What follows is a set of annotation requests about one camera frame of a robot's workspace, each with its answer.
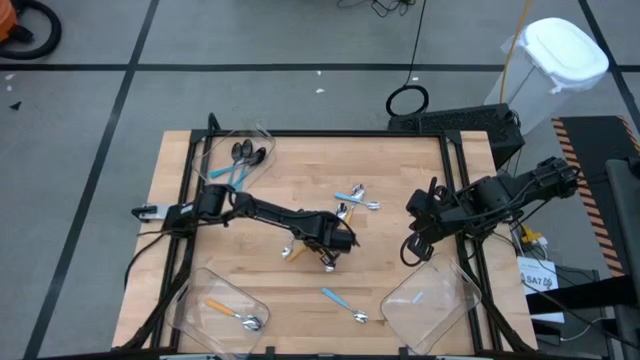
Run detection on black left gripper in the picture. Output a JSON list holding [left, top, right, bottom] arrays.
[[313, 225, 360, 264]]

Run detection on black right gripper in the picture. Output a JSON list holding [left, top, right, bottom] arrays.
[[407, 177, 451, 261]]

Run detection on teal handle black spoon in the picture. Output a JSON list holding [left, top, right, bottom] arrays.
[[208, 141, 244, 180], [227, 138, 254, 187], [233, 146, 268, 192]]

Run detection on clear plastic container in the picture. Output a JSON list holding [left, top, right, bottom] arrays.
[[167, 264, 272, 359], [192, 124, 279, 201], [379, 252, 484, 355]]

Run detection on black perforated computer case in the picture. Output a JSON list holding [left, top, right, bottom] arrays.
[[387, 102, 526, 171]]

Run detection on yellow plug power strip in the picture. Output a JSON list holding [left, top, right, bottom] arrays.
[[517, 224, 551, 251]]

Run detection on white paper label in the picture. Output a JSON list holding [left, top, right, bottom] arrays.
[[517, 255, 566, 325]]

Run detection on black hazard-striped mat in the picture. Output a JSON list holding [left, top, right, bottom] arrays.
[[551, 114, 640, 279]]

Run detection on dark grey equipment stand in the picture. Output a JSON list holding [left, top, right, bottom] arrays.
[[524, 157, 640, 360]]

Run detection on white lined trash bin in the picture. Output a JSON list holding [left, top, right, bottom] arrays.
[[484, 17, 611, 136]]

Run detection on orange vacuum cleaner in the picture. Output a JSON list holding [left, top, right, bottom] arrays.
[[0, 0, 21, 44]]

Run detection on black aluminium table frame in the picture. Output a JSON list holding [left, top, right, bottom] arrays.
[[169, 112, 501, 359]]

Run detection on black cable with coil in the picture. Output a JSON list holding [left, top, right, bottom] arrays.
[[384, 0, 431, 119]]

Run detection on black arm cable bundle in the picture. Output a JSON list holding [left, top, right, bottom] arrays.
[[122, 224, 199, 351], [398, 232, 534, 354]]

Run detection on yellow hanging cable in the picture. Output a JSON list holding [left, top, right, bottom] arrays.
[[499, 0, 532, 101]]

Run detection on tangled black floor cables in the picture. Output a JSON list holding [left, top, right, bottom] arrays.
[[335, 0, 419, 19]]

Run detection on black vacuum hose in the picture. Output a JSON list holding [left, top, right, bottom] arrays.
[[0, 0, 64, 61]]

